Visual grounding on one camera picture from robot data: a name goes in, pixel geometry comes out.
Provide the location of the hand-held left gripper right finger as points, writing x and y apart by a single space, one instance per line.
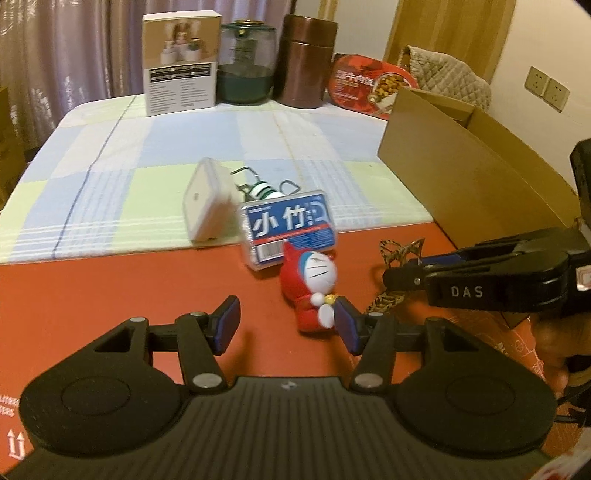
346 327

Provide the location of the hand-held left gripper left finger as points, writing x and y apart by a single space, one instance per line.
228 323

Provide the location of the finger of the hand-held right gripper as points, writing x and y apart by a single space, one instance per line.
508 244
406 279

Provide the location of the red blue cat plush toy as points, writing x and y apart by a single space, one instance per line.
314 281

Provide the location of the cardboard box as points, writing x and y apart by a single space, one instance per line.
461 175

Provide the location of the blue label plastic box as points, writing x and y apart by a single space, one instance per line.
288 226

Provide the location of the small green bottle with clips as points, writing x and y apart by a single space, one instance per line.
261 190

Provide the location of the person's right hand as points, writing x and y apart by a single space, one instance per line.
554 339

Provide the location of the red printed cardboard sheet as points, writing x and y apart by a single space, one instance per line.
115 295

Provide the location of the white square container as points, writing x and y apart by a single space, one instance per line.
207 203

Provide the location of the checkered pastel blanket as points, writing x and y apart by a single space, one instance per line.
138 184

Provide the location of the beige quilted cover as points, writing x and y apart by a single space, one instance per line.
448 76

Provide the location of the red oval food box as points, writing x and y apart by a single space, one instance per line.
364 85

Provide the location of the wooden door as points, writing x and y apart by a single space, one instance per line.
448 23

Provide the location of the brown metal canister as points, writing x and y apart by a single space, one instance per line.
302 60

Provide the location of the white product box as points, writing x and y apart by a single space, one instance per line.
180 69

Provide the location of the green glass jar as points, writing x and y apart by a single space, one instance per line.
244 64

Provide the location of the pink curtain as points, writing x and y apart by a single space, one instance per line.
69 46

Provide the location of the beige wall socket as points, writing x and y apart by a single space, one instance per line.
556 96
537 82

